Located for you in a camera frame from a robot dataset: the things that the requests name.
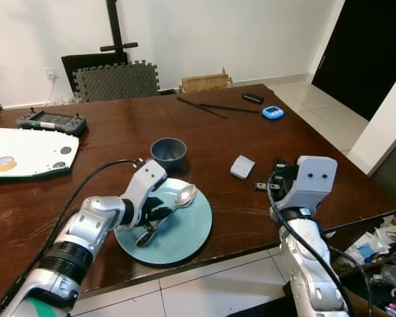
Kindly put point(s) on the light wooden crate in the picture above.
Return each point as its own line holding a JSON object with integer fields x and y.
{"x": 204, "y": 82}

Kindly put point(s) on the black stand with crossbar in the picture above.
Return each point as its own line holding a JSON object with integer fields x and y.
{"x": 112, "y": 23}

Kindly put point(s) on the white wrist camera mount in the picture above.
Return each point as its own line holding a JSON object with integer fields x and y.
{"x": 313, "y": 181}
{"x": 144, "y": 188}

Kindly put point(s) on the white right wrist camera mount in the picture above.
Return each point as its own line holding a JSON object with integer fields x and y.
{"x": 313, "y": 181}

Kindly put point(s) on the open cardboard box with bags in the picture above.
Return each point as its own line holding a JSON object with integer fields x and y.
{"x": 376, "y": 244}

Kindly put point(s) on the small black bar device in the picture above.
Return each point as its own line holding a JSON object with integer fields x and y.
{"x": 253, "y": 98}

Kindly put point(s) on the grey foam puzzle mat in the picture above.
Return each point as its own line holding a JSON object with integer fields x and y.
{"x": 119, "y": 82}

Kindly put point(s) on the teal round plate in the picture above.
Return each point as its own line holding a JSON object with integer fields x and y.
{"x": 185, "y": 231}

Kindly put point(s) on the black handheld controller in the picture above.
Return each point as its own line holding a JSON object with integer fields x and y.
{"x": 49, "y": 122}

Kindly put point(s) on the blue-grey bowl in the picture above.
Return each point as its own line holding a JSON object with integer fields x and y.
{"x": 168, "y": 155}

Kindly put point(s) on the black chopstick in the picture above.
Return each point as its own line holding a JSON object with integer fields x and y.
{"x": 202, "y": 107}
{"x": 231, "y": 107}

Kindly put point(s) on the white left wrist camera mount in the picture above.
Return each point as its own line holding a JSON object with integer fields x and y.
{"x": 144, "y": 188}

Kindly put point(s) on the white flat board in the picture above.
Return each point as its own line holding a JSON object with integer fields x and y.
{"x": 26, "y": 148}

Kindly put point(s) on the printed cardboard box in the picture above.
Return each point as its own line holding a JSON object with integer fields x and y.
{"x": 389, "y": 290}

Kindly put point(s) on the small white square box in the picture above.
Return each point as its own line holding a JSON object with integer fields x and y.
{"x": 242, "y": 166}

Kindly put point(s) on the black flat board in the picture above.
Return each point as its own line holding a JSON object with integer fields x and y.
{"x": 86, "y": 59}

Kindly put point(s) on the white wall socket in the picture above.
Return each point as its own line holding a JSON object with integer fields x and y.
{"x": 51, "y": 73}

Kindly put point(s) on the yellow tape roll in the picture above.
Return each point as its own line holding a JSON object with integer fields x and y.
{"x": 4, "y": 169}

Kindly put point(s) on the silver metal spoon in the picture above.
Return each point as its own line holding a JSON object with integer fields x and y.
{"x": 186, "y": 195}

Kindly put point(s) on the blue kitchen timer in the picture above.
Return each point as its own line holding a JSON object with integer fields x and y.
{"x": 272, "y": 113}

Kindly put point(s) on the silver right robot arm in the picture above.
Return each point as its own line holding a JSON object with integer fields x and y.
{"x": 303, "y": 264}

